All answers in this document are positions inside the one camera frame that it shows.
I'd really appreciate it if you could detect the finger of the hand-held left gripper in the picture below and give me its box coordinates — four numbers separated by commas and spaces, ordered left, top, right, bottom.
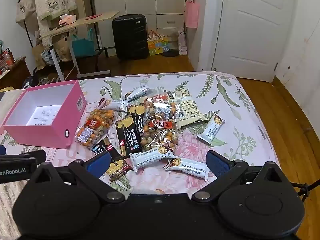
0, 145, 47, 167

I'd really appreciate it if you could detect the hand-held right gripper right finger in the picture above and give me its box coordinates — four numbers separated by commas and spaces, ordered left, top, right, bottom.
191, 150, 288, 202

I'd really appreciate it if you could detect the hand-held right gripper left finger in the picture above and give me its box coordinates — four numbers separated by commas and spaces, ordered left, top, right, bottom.
29, 151, 125, 203

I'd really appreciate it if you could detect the black cracker packet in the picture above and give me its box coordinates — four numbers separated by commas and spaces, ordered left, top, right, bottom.
92, 137, 133, 182
115, 119, 143, 158
127, 104, 147, 124

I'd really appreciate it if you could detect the white snack bar packet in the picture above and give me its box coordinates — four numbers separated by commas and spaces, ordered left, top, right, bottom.
99, 97, 128, 112
165, 156, 216, 182
196, 113, 225, 145
124, 86, 150, 102
129, 150, 179, 173

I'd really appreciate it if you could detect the clear bag of mixed nuts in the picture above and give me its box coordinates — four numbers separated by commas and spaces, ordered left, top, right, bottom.
141, 97, 180, 156
75, 109, 117, 151

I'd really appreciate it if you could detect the pink cardboard box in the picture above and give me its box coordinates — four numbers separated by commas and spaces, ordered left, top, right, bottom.
2, 79, 87, 150

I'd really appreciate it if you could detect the beige cracker packet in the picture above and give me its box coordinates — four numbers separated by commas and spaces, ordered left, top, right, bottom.
176, 97, 209, 131
166, 89, 192, 102

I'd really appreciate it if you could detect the floral bedsheet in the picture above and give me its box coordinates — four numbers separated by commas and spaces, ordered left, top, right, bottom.
0, 71, 282, 195

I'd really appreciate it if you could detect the cream blanket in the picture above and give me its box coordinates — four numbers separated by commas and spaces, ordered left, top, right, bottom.
0, 89, 26, 117

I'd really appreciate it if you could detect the pair of shoes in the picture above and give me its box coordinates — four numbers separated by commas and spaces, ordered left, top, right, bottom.
37, 76, 58, 86

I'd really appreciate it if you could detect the wooden cabinet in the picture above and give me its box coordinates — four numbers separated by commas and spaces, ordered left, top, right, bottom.
0, 56, 32, 90

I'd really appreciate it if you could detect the black tripod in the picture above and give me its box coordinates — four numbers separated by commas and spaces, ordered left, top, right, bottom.
291, 182, 316, 202

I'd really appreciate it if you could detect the red gift bag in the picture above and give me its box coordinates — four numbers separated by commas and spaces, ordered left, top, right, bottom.
0, 47, 15, 71

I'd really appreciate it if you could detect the brown paper bag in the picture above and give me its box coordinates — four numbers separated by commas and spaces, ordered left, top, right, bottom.
31, 44, 47, 70

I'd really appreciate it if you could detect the grey plastic bag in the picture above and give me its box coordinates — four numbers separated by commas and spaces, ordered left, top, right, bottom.
41, 49, 61, 66

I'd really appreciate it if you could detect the teal shopping bag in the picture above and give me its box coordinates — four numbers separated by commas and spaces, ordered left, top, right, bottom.
72, 27, 97, 58

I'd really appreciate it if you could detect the black suitcase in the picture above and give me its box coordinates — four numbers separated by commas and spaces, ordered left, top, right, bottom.
112, 15, 150, 60

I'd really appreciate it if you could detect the colourful gift box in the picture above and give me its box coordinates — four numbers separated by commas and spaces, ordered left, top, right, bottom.
147, 30, 169, 56

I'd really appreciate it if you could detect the wooden side table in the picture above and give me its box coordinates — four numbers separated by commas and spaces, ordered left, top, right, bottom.
39, 11, 120, 81

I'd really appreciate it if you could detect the white door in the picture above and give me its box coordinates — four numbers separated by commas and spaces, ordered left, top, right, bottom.
211, 0, 297, 83

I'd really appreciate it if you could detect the pink tissue pack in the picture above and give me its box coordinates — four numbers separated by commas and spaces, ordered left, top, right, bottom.
59, 14, 77, 24

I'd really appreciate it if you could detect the canvas tote bag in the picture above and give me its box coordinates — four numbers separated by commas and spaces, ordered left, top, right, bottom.
15, 0, 37, 23

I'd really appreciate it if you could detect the pink hanging bag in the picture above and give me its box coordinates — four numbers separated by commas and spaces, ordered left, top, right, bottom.
184, 0, 200, 28

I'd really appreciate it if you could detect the white fluffy coat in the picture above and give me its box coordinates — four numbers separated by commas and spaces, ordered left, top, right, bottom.
34, 0, 77, 47

